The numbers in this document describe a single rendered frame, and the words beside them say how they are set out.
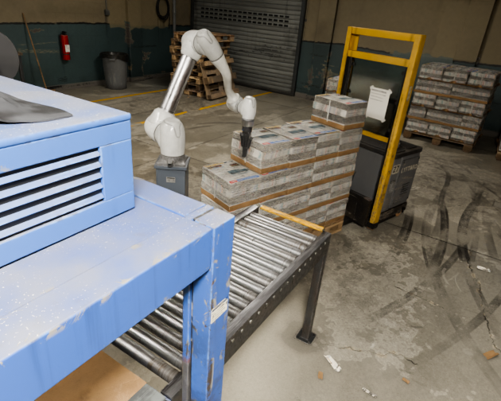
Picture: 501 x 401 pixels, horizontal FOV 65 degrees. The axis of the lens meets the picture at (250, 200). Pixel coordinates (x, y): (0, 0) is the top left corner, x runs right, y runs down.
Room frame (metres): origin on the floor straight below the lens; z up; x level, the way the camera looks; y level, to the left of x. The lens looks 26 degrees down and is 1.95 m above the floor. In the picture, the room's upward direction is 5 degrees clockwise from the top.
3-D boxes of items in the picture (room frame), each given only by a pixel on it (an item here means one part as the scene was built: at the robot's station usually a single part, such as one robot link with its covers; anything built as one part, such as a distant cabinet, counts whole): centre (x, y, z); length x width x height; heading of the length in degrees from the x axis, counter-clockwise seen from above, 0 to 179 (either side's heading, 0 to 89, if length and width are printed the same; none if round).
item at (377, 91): (3.81, -1.05, 1.28); 0.57 x 0.01 x 0.65; 41
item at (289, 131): (3.12, -0.28, 1.06); 0.37 x 0.29 x 0.01; 41
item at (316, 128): (3.33, -0.47, 1.06); 0.37 x 0.28 x 0.01; 41
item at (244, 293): (1.50, 0.12, 0.77); 0.47 x 0.05 x 0.05; 59
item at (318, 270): (1.99, -0.45, 0.34); 0.06 x 0.06 x 0.68; 59
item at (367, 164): (4.05, -1.31, 0.40); 0.69 x 0.55 x 0.80; 41
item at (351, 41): (4.05, -0.82, 0.97); 0.09 x 0.09 x 1.75; 41
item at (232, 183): (3.03, -0.16, 0.42); 1.17 x 0.39 x 0.83; 131
